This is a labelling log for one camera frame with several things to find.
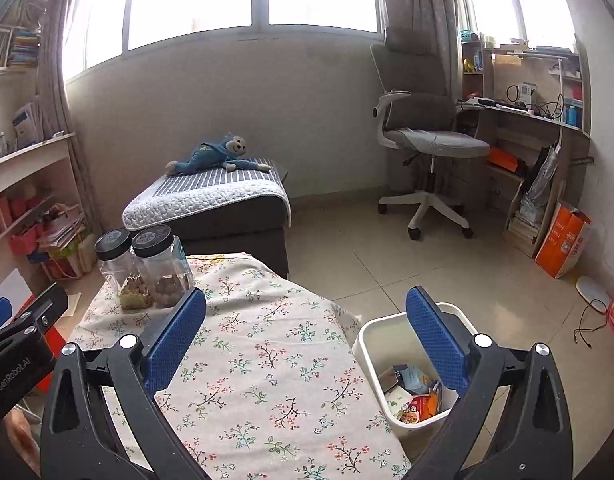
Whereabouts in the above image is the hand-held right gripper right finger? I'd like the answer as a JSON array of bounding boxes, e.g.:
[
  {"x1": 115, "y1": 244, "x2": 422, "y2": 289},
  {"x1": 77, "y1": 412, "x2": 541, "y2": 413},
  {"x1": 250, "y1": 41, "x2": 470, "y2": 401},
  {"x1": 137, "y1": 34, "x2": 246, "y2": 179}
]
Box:
[{"x1": 402, "y1": 286, "x2": 574, "y2": 480}]

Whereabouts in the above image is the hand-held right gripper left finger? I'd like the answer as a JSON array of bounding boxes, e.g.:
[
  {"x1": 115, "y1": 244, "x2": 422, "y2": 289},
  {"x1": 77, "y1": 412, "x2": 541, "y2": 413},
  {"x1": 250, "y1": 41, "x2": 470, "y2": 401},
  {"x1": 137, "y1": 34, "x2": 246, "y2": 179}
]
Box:
[{"x1": 40, "y1": 287, "x2": 210, "y2": 480}]

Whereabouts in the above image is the white plastic trash bin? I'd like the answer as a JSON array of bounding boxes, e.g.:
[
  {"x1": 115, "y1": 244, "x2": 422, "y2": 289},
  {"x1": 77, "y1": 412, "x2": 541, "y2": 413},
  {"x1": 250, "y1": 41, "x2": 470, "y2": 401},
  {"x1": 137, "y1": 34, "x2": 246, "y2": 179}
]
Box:
[{"x1": 352, "y1": 301, "x2": 481, "y2": 439}]

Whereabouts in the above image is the person's left hand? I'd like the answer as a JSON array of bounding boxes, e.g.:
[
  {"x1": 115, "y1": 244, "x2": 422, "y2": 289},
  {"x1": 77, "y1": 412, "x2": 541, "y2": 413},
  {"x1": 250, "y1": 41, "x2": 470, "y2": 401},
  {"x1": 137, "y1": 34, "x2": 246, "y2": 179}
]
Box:
[{"x1": 2, "y1": 405, "x2": 41, "y2": 477}]

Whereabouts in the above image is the clear jar with blue label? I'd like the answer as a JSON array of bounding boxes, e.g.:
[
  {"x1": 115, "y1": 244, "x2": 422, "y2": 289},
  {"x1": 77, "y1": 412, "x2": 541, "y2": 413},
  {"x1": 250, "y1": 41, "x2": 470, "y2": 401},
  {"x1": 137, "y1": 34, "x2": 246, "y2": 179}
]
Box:
[{"x1": 131, "y1": 225, "x2": 196, "y2": 310}]

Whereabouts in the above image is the red storage basket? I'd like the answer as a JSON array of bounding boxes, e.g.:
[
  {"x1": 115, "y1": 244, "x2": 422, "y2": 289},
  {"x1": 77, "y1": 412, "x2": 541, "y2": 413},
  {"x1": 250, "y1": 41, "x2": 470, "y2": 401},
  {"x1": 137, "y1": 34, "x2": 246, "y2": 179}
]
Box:
[{"x1": 10, "y1": 222, "x2": 44, "y2": 257}]

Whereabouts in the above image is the clear jar with black lid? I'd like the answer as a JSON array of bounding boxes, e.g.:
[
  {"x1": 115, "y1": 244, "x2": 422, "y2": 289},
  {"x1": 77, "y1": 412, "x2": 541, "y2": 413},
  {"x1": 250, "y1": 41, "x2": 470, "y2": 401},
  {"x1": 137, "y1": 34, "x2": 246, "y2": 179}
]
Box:
[{"x1": 94, "y1": 228, "x2": 156, "y2": 311}]

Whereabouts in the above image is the floral tablecloth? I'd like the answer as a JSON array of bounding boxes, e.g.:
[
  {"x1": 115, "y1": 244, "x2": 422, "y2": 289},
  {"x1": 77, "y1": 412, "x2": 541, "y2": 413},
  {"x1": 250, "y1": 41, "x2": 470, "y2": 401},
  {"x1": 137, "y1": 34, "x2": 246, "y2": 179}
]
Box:
[{"x1": 67, "y1": 252, "x2": 413, "y2": 480}]

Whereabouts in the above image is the dark grey ottoman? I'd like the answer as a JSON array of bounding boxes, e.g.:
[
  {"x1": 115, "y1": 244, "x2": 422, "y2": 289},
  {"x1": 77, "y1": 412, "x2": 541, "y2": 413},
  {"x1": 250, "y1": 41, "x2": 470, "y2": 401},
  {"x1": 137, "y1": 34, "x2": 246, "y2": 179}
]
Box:
[{"x1": 174, "y1": 192, "x2": 293, "y2": 281}]

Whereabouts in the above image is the grey white quilted cover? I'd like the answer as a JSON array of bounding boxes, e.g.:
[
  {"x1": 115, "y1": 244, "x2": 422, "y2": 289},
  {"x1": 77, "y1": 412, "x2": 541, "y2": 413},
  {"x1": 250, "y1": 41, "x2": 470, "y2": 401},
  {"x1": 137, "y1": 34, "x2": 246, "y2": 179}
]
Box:
[{"x1": 123, "y1": 157, "x2": 292, "y2": 234}]

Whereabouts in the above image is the white shelf unit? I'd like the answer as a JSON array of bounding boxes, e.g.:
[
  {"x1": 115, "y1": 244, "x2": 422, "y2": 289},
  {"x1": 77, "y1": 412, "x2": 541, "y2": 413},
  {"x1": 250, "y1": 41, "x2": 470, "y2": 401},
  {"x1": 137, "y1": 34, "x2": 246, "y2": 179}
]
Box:
[{"x1": 0, "y1": 67, "x2": 96, "y2": 311}]

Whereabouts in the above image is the stack of books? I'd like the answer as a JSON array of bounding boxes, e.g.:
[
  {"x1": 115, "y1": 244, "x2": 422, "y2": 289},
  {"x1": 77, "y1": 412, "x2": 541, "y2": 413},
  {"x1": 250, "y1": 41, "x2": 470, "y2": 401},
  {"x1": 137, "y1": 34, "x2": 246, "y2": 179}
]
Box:
[{"x1": 507, "y1": 210, "x2": 544, "y2": 252}]

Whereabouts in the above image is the orange white carton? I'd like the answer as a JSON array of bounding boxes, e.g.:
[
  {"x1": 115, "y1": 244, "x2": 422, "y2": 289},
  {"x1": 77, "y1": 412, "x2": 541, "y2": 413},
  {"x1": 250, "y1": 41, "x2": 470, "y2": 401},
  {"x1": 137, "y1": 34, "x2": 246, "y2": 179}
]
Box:
[{"x1": 535, "y1": 201, "x2": 593, "y2": 280}]

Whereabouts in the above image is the white bathroom scale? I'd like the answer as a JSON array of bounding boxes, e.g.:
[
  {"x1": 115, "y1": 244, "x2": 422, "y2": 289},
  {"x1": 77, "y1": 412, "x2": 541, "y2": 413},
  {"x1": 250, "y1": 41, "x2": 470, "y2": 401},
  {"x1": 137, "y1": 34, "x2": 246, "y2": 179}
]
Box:
[{"x1": 575, "y1": 275, "x2": 613, "y2": 315}]

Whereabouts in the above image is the blue monkey plush toy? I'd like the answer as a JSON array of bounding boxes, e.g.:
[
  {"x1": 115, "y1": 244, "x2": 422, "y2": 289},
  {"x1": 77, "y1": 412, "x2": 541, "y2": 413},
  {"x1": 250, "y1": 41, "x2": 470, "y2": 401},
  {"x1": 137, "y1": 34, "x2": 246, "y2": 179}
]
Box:
[{"x1": 165, "y1": 132, "x2": 273, "y2": 176}]

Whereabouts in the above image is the grey plastic bag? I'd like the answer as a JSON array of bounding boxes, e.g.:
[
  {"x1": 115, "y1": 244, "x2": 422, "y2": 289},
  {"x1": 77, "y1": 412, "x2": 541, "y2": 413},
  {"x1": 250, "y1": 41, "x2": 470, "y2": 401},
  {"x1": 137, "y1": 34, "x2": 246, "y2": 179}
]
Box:
[{"x1": 519, "y1": 142, "x2": 560, "y2": 222}]

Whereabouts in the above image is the orange flat box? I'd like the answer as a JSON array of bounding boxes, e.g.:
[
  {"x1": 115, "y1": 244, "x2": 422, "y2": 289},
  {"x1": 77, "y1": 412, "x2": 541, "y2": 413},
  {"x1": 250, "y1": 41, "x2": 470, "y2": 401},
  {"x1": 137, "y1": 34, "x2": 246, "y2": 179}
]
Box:
[{"x1": 487, "y1": 147, "x2": 520, "y2": 174}]

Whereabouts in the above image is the grey white office chair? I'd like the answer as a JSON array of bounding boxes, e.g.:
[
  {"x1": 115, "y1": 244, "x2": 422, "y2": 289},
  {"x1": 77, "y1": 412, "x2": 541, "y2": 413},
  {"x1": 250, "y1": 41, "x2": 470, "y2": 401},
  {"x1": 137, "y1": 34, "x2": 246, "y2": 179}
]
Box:
[{"x1": 369, "y1": 25, "x2": 492, "y2": 241}]

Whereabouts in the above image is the grey curtain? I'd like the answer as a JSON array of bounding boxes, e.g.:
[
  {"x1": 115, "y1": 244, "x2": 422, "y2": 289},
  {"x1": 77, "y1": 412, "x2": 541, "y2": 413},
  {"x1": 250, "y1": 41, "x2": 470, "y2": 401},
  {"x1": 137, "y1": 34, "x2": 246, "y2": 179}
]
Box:
[
  {"x1": 34, "y1": 0, "x2": 106, "y2": 234},
  {"x1": 379, "y1": 0, "x2": 462, "y2": 99}
]

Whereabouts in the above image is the wooden desk with hutch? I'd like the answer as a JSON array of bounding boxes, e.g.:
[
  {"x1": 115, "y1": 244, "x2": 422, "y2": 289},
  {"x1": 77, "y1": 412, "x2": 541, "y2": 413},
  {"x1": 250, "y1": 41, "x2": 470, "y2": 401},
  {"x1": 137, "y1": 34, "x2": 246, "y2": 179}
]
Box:
[{"x1": 457, "y1": 40, "x2": 592, "y2": 259}]

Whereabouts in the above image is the row of books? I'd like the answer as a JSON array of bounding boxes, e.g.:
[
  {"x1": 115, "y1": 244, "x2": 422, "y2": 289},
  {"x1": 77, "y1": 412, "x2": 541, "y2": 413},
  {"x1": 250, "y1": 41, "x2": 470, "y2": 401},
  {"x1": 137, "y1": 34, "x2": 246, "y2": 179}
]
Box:
[{"x1": 0, "y1": 22, "x2": 41, "y2": 72}]

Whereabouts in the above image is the large window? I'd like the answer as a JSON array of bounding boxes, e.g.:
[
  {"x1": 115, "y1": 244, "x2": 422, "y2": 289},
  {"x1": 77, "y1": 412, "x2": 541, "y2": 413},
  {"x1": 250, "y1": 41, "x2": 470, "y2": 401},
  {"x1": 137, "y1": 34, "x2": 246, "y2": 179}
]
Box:
[{"x1": 62, "y1": 0, "x2": 384, "y2": 82}]

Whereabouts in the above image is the small side window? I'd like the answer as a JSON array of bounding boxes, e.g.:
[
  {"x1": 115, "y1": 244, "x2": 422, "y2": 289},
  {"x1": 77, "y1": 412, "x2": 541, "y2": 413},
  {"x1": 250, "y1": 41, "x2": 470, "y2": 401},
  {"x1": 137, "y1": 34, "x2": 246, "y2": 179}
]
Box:
[{"x1": 457, "y1": 0, "x2": 578, "y2": 54}]

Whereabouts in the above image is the black cable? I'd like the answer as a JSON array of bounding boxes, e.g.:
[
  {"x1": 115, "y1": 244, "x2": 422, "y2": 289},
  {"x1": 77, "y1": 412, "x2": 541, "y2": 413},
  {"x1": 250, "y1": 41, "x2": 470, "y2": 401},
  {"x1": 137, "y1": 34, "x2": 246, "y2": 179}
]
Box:
[{"x1": 573, "y1": 302, "x2": 610, "y2": 349}]

